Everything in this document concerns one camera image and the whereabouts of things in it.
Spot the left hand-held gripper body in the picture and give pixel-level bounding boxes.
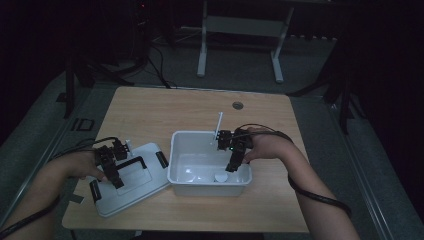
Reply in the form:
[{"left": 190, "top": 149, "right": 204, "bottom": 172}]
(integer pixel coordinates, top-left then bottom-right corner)
[{"left": 93, "top": 138, "right": 135, "bottom": 170}]

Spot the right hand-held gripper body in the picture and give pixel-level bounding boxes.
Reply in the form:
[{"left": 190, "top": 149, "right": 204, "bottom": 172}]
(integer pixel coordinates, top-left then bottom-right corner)
[{"left": 212, "top": 111, "right": 255, "bottom": 154}]

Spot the white box lid black handle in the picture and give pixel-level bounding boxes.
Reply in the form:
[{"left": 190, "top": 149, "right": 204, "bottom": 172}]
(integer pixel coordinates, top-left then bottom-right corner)
[{"left": 88, "top": 142, "right": 172, "bottom": 219}]

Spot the white plastic storage box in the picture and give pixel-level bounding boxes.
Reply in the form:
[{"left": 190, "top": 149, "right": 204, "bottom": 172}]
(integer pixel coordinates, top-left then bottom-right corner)
[{"left": 166, "top": 130, "right": 253, "bottom": 198}]

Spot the person's left hand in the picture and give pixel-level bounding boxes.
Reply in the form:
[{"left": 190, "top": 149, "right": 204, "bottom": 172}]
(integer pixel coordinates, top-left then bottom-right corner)
[{"left": 54, "top": 150, "right": 108, "bottom": 183}]

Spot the person's right hand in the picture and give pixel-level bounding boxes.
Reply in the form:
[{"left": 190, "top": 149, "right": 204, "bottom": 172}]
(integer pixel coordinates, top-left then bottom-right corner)
[{"left": 242, "top": 127, "right": 295, "bottom": 165}]

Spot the dark tape patch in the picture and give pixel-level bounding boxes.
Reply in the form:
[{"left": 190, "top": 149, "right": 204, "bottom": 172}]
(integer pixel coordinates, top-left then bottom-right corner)
[{"left": 67, "top": 192, "right": 85, "bottom": 205}]

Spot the black metal stand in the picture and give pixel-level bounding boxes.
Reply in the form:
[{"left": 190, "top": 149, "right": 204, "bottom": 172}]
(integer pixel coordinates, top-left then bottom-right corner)
[
  {"left": 288, "top": 33, "right": 366, "bottom": 135},
  {"left": 63, "top": 49, "right": 149, "bottom": 119}
]

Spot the metal floor rail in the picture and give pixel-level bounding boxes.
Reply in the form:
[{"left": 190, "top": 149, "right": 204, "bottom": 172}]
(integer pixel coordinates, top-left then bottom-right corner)
[
  {"left": 328, "top": 103, "right": 399, "bottom": 240},
  {"left": 0, "top": 99, "right": 86, "bottom": 231}
]

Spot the right hand-held gripper cable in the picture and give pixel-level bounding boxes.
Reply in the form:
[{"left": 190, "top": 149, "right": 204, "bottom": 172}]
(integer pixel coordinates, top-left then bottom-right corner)
[{"left": 234, "top": 123, "right": 353, "bottom": 220}]

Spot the black floor cable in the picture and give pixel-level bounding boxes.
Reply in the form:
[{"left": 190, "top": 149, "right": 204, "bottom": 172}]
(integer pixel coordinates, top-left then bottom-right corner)
[{"left": 147, "top": 45, "right": 178, "bottom": 90}]

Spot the white metal desk frame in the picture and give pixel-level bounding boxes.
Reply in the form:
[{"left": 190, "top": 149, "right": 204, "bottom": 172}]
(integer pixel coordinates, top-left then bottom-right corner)
[{"left": 196, "top": 0, "right": 296, "bottom": 84}]

